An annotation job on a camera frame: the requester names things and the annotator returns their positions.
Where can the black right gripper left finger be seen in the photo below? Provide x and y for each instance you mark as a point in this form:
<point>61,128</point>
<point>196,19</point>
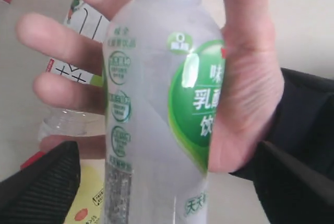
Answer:
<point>44,191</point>

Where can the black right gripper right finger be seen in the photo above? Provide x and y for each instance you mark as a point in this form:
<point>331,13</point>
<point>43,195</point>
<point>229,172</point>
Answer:
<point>288,190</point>

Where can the yellow label bottle red cap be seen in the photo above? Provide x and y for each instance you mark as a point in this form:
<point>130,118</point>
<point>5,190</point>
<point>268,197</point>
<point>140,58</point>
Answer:
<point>87,205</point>

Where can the clear bottle white fruit label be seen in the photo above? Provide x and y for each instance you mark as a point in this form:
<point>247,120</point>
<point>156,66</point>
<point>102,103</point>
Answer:
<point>77,63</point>

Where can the white green label bottle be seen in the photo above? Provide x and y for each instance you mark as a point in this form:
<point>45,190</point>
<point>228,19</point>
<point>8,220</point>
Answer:
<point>163,72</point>

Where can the person's open hand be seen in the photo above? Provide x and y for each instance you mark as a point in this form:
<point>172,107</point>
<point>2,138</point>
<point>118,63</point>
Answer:
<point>252,89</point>

